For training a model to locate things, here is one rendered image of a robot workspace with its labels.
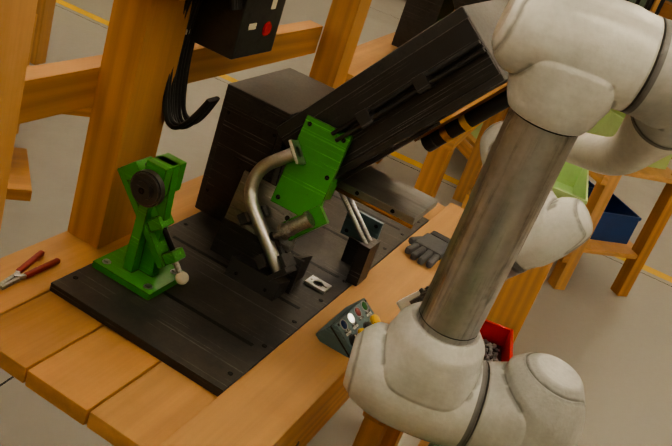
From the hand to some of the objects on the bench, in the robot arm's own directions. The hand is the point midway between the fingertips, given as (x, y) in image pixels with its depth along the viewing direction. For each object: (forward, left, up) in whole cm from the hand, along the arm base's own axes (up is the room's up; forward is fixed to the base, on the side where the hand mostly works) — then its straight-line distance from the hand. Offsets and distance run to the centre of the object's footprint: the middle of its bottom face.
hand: (413, 301), depth 177 cm
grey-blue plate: (+18, -26, -12) cm, 34 cm away
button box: (+10, +4, -16) cm, 19 cm away
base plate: (+36, -20, -14) cm, 44 cm away
